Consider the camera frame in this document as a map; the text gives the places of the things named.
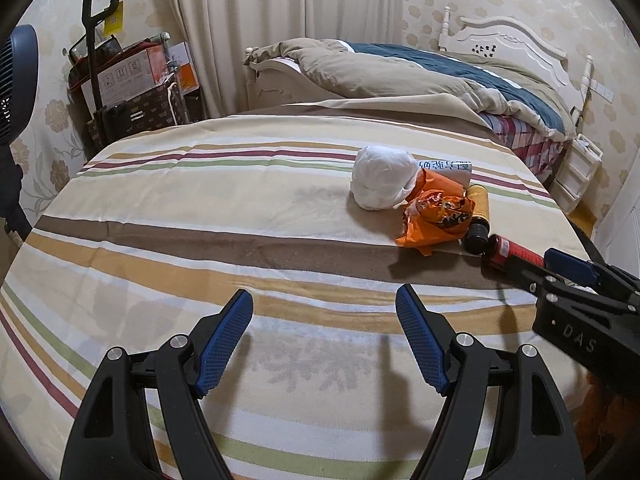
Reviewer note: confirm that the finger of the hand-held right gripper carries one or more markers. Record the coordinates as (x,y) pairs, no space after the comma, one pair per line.
(570,266)
(537,280)

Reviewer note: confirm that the black luggage cart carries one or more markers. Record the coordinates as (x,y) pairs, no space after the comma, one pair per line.
(92,60)

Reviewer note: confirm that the white printed tube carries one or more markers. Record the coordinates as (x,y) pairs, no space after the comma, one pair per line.
(450,167)

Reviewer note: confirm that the red bottle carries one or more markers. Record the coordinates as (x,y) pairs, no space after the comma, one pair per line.
(510,252)

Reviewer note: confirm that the black trash bin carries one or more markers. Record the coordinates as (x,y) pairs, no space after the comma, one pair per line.
(592,249)

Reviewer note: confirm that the orange snack wrapper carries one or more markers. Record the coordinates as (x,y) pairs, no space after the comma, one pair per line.
(435,217)

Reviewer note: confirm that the yellow tag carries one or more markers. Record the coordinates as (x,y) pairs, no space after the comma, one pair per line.
(114,20)

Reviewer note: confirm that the white drawer unit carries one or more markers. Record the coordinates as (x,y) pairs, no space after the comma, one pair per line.
(575,170)

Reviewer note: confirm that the cardboard box with orange side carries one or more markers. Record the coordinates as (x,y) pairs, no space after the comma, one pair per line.
(125,72)

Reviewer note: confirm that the striped tablecloth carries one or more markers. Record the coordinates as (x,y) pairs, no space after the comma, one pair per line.
(200,210)

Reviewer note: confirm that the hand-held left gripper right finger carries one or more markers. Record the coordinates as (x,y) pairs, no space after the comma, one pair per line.
(422,340)

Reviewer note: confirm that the beige and blue quilt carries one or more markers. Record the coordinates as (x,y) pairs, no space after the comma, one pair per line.
(375,70)

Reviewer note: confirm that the brown patterned storage bag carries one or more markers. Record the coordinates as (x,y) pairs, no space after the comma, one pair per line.
(145,105)

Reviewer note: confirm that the plaid bed sheet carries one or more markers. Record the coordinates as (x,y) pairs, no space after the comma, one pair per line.
(530,140)

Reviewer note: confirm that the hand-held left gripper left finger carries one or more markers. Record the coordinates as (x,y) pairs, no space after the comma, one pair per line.
(225,340)

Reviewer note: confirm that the white and orange box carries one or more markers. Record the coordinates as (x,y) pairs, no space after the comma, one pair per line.
(182,70)

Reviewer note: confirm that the cream curtain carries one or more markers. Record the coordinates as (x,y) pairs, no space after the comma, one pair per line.
(275,0)

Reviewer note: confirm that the gold bottle with black cap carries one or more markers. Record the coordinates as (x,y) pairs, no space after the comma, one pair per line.
(480,205)

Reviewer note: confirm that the wall switch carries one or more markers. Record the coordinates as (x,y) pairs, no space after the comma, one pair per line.
(602,91)

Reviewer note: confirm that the bed with grey duvet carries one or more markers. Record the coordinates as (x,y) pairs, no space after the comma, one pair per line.
(500,40)

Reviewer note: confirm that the blue fan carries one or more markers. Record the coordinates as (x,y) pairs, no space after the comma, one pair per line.
(15,85)

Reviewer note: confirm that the orange cloth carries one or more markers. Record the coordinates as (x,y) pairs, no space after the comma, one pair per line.
(615,410)

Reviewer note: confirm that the white plastic bag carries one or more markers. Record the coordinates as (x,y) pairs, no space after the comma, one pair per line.
(380,175)

